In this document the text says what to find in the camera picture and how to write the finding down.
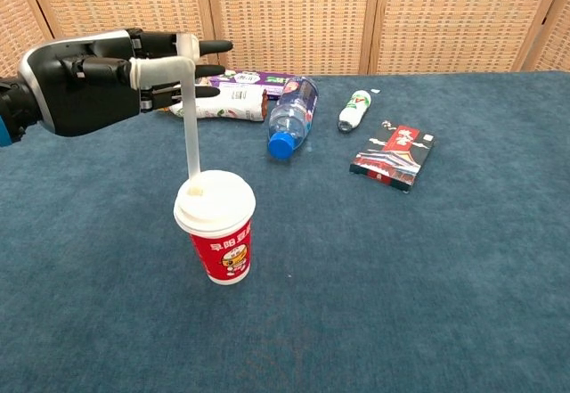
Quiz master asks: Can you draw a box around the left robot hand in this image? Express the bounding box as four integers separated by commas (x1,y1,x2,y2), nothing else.
17,29,234,138

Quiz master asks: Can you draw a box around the translucent plastic straw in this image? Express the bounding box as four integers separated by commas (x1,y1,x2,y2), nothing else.
175,32,204,183

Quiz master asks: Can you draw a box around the red paper cup white lid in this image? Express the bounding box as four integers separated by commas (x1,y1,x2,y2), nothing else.
172,169,257,286

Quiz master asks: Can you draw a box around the white bottle yellow cap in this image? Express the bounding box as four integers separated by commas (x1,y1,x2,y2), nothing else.
165,85,269,123

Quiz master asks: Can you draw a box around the purple milk carton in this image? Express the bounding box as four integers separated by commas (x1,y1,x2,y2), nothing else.
208,69,297,100

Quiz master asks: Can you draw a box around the clear bottle blue cap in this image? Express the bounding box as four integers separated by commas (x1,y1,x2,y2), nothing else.
266,75,320,160

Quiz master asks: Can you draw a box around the woven bamboo folding screen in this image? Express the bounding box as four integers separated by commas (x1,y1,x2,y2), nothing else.
0,0,570,85

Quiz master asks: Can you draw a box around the small white bottle green label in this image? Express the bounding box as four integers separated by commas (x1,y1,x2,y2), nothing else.
337,90,372,134

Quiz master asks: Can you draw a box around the red black card box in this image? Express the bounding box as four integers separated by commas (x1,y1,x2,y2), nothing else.
349,119,436,195

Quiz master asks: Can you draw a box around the blue carpet table mat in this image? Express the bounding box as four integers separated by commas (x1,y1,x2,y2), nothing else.
0,70,570,393

